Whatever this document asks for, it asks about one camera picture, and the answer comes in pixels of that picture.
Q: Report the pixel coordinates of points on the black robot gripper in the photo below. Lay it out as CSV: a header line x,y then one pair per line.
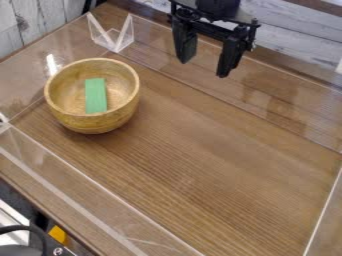
x,y
215,18

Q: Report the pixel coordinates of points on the green rectangular block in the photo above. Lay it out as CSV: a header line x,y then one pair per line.
x,y
94,95

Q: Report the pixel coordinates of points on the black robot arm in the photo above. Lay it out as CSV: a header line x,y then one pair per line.
x,y
216,19

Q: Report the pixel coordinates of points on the brown wooden bowl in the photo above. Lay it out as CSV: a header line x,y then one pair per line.
x,y
64,94

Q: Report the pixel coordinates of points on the yellow label sticker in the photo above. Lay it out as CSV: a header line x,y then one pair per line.
x,y
58,235

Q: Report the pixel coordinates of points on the clear acrylic tray wall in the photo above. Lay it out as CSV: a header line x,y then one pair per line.
x,y
118,211

